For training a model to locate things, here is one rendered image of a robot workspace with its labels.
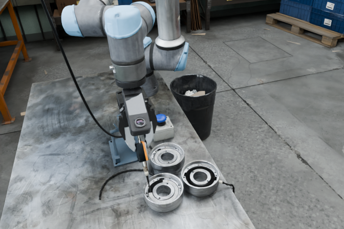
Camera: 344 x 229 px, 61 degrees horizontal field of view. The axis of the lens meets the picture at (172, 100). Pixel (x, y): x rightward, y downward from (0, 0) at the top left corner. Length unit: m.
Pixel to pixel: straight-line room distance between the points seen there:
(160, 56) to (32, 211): 0.68
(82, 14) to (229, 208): 0.60
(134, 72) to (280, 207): 1.44
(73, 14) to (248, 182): 1.55
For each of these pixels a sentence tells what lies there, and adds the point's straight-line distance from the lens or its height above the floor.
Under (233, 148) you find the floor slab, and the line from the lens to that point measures 2.20.
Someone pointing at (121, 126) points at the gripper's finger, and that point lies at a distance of 0.72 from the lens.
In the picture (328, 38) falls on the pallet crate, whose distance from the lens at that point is 4.17.
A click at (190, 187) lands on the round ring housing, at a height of 0.83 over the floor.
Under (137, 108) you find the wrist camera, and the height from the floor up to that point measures 1.08.
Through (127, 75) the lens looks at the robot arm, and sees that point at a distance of 0.64.
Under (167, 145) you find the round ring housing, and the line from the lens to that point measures 0.93.
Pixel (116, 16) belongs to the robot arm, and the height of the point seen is 1.28.
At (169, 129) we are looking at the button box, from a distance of 0.98.
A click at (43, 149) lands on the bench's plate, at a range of 1.08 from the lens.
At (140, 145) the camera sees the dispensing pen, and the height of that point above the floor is 0.95.
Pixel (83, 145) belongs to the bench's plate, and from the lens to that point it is 1.04.
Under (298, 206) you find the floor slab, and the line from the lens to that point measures 1.93.
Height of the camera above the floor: 1.44
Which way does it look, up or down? 32 degrees down
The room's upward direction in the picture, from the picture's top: 3 degrees counter-clockwise
